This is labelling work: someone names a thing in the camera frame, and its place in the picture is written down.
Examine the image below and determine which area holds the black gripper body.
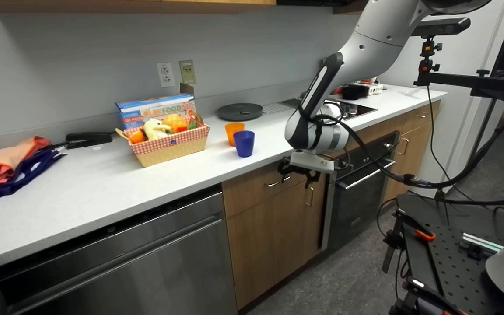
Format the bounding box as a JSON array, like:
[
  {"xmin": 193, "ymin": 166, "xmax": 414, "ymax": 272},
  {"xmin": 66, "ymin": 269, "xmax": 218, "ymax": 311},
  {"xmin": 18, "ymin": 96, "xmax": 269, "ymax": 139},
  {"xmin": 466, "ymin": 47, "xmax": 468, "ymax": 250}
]
[{"xmin": 286, "ymin": 162, "xmax": 323, "ymax": 181}]

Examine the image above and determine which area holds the wooden drawer with metal handle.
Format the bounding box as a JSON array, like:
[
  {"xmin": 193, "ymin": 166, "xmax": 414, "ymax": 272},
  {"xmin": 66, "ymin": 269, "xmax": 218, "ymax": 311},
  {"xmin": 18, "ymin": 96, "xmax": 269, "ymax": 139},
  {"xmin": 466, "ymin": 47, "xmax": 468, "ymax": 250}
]
[{"xmin": 223, "ymin": 160, "xmax": 328, "ymax": 218}]

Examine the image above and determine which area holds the blue plastic cup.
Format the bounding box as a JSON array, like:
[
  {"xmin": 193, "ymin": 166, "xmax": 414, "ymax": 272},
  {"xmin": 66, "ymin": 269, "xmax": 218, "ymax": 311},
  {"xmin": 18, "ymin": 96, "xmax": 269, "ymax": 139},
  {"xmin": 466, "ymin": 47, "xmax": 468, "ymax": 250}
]
[{"xmin": 232, "ymin": 129, "xmax": 258, "ymax": 159}]

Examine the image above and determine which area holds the orange plastic cup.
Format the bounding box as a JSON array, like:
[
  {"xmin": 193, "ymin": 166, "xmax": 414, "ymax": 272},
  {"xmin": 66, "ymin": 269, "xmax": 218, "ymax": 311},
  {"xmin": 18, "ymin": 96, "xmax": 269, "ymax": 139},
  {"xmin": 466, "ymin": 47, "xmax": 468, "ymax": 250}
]
[{"xmin": 225, "ymin": 120, "xmax": 248, "ymax": 146}]

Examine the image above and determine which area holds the black round plate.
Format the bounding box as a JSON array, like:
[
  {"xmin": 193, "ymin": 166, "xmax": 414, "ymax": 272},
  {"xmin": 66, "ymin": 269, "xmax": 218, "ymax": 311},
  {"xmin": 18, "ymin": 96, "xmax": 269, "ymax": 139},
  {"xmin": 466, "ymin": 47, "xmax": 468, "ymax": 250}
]
[{"xmin": 216, "ymin": 101, "xmax": 265, "ymax": 122}]

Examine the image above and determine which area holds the black cooktop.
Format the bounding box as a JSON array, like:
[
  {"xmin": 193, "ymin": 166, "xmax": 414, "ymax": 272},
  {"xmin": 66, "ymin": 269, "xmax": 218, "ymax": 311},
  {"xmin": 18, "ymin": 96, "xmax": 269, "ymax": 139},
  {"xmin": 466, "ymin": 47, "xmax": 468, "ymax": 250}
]
[{"xmin": 279, "ymin": 94, "xmax": 379, "ymax": 122}]

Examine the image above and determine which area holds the small black counter object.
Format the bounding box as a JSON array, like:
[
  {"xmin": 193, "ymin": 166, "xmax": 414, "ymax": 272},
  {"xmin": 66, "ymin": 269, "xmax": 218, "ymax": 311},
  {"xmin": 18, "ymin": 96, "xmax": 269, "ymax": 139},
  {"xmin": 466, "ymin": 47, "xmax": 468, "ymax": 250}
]
[{"xmin": 342, "ymin": 82, "xmax": 372, "ymax": 101}]

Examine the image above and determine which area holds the narrow wooden cabinet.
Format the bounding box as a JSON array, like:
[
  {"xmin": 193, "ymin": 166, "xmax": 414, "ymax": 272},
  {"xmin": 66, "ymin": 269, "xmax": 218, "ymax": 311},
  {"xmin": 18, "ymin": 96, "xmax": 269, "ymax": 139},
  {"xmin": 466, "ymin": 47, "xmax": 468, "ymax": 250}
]
[{"xmin": 360, "ymin": 99, "xmax": 444, "ymax": 204}]

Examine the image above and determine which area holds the red checkered cardboard basket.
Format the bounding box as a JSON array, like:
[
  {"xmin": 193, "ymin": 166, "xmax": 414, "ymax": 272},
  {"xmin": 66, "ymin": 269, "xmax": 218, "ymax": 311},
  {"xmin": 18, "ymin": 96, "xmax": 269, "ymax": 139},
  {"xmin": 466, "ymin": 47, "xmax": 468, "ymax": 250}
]
[{"xmin": 115, "ymin": 122, "xmax": 213, "ymax": 169}]

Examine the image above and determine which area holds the pale yellow toy food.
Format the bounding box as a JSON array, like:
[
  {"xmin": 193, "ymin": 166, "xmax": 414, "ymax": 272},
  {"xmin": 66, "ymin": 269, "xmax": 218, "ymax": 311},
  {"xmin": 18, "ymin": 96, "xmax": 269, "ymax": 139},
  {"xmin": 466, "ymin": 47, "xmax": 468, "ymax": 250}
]
[{"xmin": 143, "ymin": 117, "xmax": 174, "ymax": 141}]

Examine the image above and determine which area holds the colourful toy food box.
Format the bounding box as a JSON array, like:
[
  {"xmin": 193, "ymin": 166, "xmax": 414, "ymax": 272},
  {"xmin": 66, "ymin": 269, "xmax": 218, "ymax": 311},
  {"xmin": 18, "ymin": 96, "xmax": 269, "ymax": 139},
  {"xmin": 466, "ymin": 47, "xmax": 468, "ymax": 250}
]
[{"xmin": 115, "ymin": 92, "xmax": 204, "ymax": 131}]

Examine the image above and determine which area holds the orange toy fruit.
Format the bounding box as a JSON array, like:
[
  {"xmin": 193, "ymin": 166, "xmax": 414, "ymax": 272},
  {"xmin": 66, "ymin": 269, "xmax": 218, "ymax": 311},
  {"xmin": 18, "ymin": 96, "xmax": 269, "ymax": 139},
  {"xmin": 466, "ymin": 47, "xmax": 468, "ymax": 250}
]
[{"xmin": 129, "ymin": 127, "xmax": 150, "ymax": 145}]

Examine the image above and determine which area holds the black perforated mounting table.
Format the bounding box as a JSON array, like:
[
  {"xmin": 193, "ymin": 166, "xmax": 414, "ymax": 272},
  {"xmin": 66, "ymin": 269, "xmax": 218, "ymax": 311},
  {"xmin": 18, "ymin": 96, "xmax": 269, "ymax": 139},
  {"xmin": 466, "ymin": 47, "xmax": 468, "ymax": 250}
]
[{"xmin": 395, "ymin": 190, "xmax": 504, "ymax": 315}]

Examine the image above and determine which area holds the stainless steel dishwasher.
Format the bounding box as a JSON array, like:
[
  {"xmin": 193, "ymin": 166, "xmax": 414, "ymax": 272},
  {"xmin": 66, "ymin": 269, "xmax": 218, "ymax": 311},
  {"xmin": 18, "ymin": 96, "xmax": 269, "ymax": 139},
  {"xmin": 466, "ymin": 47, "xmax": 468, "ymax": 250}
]
[{"xmin": 0, "ymin": 183, "xmax": 241, "ymax": 315}]

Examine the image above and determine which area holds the silver green bar tool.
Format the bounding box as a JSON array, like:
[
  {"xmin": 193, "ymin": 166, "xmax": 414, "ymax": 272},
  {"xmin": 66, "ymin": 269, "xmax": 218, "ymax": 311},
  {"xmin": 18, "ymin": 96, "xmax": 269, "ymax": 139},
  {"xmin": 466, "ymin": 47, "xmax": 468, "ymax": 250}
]
[{"xmin": 461, "ymin": 230, "xmax": 504, "ymax": 253}]

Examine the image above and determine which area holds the black stapler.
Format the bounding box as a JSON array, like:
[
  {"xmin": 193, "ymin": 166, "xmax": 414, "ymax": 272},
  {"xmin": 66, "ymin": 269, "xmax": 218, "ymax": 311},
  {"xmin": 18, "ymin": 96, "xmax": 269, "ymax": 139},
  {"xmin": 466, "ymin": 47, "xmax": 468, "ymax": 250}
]
[{"xmin": 64, "ymin": 129, "xmax": 115, "ymax": 148}]

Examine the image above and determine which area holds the dark blue cloth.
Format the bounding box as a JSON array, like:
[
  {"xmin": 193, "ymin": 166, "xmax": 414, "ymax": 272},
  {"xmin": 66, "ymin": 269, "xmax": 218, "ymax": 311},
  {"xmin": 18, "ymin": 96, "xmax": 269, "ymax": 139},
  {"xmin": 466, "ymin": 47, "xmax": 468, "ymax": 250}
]
[{"xmin": 0, "ymin": 145, "xmax": 67, "ymax": 201}]

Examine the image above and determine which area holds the orange cloth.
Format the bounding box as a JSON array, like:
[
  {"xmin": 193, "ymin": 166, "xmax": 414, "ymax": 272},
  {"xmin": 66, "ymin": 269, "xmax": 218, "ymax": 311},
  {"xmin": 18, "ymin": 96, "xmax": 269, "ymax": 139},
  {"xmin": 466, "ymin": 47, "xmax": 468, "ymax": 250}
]
[{"xmin": 0, "ymin": 134, "xmax": 53, "ymax": 187}]

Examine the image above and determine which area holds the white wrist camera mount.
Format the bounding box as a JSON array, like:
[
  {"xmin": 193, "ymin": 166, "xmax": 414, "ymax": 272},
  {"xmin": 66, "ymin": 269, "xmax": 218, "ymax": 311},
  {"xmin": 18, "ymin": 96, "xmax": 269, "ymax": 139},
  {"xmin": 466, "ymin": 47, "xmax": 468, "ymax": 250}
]
[{"xmin": 290, "ymin": 148, "xmax": 337, "ymax": 174}]

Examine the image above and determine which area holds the black oven with silver handle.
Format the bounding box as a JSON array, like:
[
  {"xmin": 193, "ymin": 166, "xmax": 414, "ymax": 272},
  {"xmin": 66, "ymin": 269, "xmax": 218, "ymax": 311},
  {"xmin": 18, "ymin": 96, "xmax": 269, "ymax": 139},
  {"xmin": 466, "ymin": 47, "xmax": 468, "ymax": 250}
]
[{"xmin": 321, "ymin": 129, "xmax": 400, "ymax": 253}]

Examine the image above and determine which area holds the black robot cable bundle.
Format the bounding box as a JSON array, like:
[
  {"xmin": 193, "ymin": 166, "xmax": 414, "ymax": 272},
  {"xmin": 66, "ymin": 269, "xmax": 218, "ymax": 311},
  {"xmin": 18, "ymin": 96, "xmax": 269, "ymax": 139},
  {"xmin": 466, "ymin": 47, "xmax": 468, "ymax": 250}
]
[{"xmin": 312, "ymin": 97, "xmax": 504, "ymax": 206}]

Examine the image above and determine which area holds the wooden cabinet door with handle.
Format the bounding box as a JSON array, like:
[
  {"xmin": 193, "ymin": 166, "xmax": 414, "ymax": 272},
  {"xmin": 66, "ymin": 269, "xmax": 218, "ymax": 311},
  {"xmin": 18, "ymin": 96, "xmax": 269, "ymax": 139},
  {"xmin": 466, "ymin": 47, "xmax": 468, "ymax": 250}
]
[{"xmin": 227, "ymin": 173, "xmax": 330, "ymax": 311}]

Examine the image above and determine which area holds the orange handled clamp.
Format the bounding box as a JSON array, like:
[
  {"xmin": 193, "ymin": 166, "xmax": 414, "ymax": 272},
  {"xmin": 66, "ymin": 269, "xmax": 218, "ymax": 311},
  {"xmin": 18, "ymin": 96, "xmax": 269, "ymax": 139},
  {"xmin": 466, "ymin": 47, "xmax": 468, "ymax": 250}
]
[{"xmin": 393, "ymin": 208, "xmax": 440, "ymax": 244}]

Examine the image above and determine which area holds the green wall plate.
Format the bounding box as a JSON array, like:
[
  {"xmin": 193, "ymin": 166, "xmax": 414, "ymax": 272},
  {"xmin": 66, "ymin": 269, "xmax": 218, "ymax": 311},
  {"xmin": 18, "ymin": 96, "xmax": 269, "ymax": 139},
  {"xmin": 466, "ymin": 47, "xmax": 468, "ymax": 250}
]
[{"xmin": 178, "ymin": 57, "xmax": 199, "ymax": 87}]

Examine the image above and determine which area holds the white wall outlet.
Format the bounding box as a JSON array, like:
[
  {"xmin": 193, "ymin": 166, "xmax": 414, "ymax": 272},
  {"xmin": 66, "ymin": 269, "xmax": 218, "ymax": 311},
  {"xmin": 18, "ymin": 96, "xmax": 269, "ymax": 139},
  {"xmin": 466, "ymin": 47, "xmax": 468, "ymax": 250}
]
[{"xmin": 157, "ymin": 61, "xmax": 178, "ymax": 89}]

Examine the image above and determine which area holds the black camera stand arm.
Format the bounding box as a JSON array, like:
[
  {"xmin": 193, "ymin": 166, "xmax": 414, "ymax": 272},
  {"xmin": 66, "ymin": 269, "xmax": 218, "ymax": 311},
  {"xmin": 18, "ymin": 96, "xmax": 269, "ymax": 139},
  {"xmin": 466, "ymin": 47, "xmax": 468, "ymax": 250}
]
[{"xmin": 414, "ymin": 34, "xmax": 504, "ymax": 108}]

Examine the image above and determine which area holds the black stereo camera bar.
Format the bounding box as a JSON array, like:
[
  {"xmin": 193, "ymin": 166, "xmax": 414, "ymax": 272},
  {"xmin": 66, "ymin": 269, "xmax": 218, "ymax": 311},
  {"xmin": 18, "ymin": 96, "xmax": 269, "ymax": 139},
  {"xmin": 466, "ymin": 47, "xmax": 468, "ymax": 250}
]
[{"xmin": 410, "ymin": 15, "xmax": 473, "ymax": 38}]

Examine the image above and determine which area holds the wooden wall cabinet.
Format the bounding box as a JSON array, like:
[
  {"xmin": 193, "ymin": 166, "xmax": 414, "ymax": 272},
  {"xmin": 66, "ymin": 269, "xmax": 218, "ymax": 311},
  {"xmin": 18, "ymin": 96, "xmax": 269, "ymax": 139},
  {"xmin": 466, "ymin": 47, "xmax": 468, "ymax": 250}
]
[{"xmin": 0, "ymin": 0, "xmax": 377, "ymax": 15}]

